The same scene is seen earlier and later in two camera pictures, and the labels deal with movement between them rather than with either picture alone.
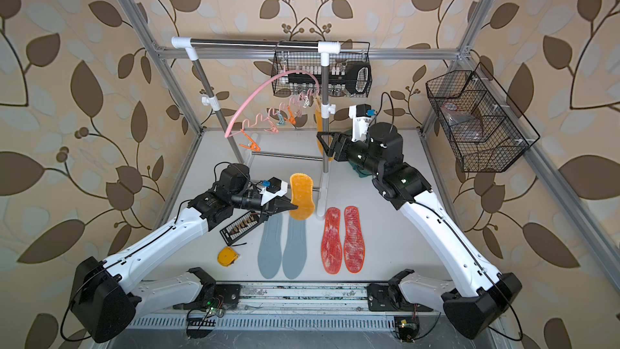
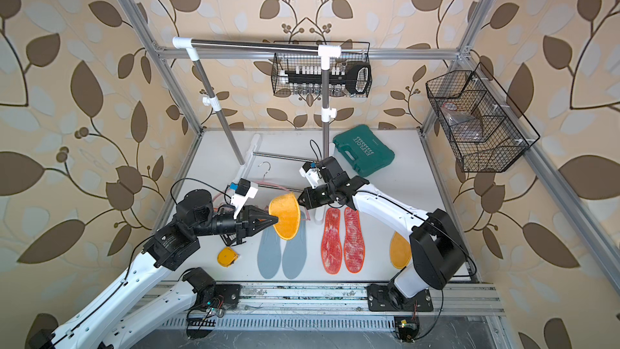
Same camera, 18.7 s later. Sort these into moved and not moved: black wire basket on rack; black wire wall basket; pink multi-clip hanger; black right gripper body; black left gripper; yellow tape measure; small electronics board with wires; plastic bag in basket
Moved: black right gripper body; pink multi-clip hanger; black left gripper
Not moved: yellow tape measure; black wire basket on rack; black wire wall basket; plastic bag in basket; small electronics board with wires
